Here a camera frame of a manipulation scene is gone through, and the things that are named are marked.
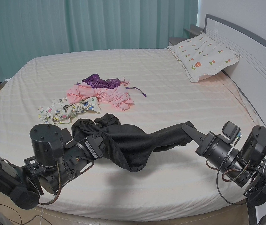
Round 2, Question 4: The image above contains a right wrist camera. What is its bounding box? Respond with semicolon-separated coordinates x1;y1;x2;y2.
218;122;241;147

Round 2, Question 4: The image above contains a black T-shirt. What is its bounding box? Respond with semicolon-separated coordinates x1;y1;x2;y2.
71;113;197;172

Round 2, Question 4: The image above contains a black cable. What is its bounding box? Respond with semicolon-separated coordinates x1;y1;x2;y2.
216;165;251;206

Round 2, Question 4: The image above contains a grey bedside table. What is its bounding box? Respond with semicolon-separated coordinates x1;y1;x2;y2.
169;24;205;47

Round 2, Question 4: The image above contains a white printed garment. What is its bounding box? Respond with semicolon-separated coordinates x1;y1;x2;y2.
37;96;102;125

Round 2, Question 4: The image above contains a blue-green curtain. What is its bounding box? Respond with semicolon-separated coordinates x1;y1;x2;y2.
0;0;199;79

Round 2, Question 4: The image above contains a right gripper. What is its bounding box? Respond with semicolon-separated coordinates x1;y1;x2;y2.
182;122;240;170

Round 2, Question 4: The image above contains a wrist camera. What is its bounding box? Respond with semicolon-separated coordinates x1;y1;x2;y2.
218;122;241;147
61;128;73;143

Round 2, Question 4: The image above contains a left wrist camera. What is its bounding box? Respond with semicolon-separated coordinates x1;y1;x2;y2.
61;128;73;143

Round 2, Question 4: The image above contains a purple garment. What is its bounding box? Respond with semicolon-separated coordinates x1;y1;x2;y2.
81;73;147;98

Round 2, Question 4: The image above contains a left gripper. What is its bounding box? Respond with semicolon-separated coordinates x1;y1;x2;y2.
64;135;103;173

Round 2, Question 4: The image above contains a white printed pillow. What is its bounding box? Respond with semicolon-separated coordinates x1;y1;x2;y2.
166;33;240;83

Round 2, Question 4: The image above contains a pink garment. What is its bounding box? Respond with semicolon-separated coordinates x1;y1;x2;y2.
67;77;134;111

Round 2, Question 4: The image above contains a bed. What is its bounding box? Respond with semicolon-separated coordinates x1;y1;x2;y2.
0;14;266;222

